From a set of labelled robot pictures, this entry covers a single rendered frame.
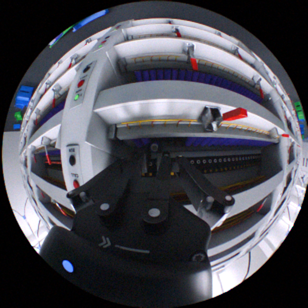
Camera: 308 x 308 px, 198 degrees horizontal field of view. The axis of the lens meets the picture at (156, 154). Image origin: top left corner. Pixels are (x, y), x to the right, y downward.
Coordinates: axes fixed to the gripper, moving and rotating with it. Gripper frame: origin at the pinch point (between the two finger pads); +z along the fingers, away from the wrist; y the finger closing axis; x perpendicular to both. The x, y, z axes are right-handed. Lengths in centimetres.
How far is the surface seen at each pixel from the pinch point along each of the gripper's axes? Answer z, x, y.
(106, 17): 2, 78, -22
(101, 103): -3.4, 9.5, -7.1
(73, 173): -6.5, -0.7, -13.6
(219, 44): 10, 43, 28
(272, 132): -1.3, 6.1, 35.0
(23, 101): -6, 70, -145
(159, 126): 0.5, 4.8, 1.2
